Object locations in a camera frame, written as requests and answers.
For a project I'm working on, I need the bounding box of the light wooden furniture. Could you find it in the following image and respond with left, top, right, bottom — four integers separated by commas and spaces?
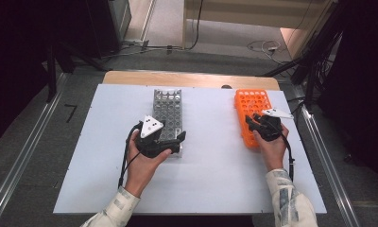
181, 0, 335, 60

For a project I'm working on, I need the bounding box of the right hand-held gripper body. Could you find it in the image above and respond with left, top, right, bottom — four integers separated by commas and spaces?
252, 108, 295, 142

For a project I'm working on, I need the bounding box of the person's right hand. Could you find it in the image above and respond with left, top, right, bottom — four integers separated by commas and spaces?
252, 124, 289, 173

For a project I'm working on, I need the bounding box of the orange test tube rack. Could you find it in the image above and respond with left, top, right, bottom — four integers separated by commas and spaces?
233, 89, 275, 149

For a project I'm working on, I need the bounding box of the black hanging cable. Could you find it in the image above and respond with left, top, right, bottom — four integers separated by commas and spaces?
185, 0, 205, 51

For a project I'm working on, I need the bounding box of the aluminium floor rail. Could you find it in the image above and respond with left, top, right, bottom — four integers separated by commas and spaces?
0, 73, 69, 226
299, 105, 363, 227

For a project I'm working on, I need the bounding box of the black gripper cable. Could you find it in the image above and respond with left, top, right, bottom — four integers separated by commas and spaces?
117, 122, 144, 189
266, 119, 296, 183

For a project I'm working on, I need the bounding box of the black metal stand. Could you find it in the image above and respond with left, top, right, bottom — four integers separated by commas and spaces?
262, 0, 347, 107
45, 44, 58, 104

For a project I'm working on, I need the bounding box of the clear test tube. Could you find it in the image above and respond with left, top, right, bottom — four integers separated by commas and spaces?
247, 99, 263, 117

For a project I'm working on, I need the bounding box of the dark curtain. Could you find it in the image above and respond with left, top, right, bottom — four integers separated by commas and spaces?
318, 0, 378, 190

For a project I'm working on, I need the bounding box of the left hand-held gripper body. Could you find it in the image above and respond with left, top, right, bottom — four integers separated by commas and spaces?
134, 114, 182, 159

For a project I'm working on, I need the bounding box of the black cabinet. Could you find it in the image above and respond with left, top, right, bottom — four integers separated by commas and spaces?
86, 0, 132, 60

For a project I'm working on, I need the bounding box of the grey metal test tube rack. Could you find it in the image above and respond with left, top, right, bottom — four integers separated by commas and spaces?
151, 88, 184, 159

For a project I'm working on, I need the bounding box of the white floor cable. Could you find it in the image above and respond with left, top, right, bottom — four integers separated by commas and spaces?
247, 40, 284, 65

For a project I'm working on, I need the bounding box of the person's left hand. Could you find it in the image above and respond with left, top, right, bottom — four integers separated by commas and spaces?
124, 131, 173, 199

